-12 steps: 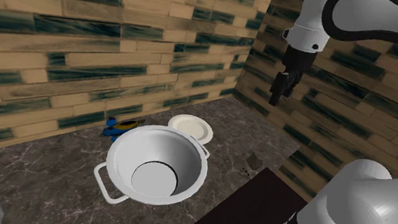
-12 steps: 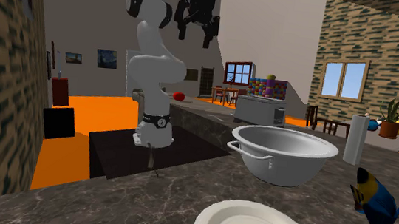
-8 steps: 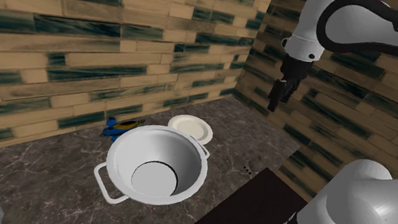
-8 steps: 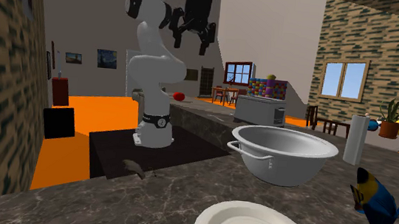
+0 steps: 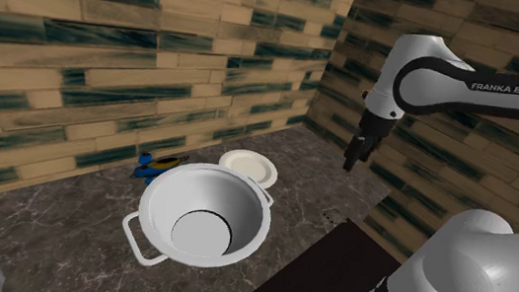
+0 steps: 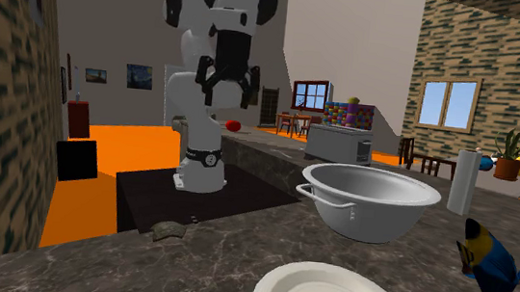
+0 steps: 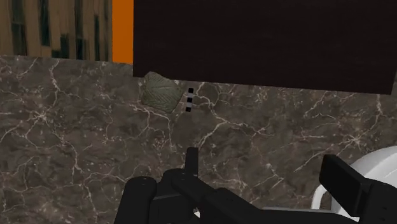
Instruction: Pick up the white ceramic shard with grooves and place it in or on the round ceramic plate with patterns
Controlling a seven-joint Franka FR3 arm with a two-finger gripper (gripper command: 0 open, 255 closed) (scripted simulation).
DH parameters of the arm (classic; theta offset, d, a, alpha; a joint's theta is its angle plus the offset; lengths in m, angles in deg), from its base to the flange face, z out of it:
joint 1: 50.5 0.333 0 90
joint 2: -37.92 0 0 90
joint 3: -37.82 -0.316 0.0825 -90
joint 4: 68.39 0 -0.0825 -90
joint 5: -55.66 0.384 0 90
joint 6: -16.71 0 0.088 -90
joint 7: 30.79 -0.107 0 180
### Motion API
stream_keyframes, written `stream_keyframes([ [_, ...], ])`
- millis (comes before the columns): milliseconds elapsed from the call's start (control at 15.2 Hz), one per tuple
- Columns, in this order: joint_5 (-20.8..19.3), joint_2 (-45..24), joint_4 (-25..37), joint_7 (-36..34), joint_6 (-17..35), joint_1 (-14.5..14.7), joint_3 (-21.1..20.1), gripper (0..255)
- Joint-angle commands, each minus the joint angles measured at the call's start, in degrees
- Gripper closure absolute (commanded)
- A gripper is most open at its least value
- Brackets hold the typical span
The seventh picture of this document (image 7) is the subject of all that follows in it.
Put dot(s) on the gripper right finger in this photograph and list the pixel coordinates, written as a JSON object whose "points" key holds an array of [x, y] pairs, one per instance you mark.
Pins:
{"points": [[344, 183]]}

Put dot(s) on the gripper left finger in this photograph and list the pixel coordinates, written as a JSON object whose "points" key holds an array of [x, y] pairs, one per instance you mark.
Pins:
{"points": [[176, 189]]}

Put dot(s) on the black and white striped stick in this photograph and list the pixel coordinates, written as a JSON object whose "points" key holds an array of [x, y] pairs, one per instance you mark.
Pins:
{"points": [[189, 100]]}

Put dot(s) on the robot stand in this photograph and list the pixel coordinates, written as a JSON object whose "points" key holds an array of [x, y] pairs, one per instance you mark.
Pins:
{"points": [[263, 40]]}

